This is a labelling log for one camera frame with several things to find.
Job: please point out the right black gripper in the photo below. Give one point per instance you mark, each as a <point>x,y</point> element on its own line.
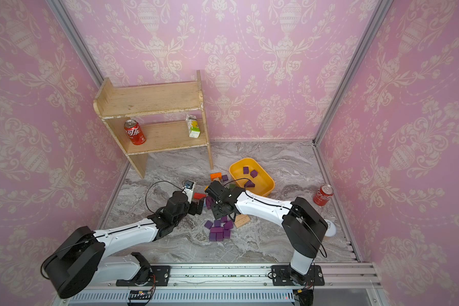
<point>216,214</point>

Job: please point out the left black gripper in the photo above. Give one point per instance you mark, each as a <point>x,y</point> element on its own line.
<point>195,210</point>

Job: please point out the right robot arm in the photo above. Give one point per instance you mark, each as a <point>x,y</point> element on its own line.
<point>303,225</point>

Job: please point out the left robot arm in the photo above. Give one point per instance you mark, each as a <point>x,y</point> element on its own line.
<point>89,257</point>

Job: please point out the yellow plastic storage bin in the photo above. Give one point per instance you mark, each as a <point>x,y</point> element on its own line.
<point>264,184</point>

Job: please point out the purple brick middle pile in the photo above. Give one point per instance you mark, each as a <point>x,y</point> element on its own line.
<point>209,202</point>

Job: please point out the red flat brick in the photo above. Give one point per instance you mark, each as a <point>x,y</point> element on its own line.
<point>198,196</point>

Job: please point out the natural wood plank brick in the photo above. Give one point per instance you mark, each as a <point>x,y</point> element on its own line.
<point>241,220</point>

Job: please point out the purple brick cluster bottom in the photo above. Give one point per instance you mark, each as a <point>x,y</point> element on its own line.
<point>220,229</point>

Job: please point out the green white juice carton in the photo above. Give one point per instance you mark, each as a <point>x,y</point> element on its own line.
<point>193,126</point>

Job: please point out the red cola can on table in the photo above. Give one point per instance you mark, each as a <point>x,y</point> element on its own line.
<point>323,195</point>

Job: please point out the red cola can on shelf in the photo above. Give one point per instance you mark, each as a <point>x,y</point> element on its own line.
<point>134,132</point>

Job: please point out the wooden two-tier shelf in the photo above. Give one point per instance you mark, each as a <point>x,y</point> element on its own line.
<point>115,106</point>

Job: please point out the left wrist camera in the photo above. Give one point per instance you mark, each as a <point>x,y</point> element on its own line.
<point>189,190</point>

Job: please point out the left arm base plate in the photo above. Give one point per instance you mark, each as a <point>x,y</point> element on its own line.
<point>157,275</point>

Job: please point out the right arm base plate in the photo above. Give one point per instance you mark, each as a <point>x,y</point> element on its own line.
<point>284,275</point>

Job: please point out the aluminium front rail frame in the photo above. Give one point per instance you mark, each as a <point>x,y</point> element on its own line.
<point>242,284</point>

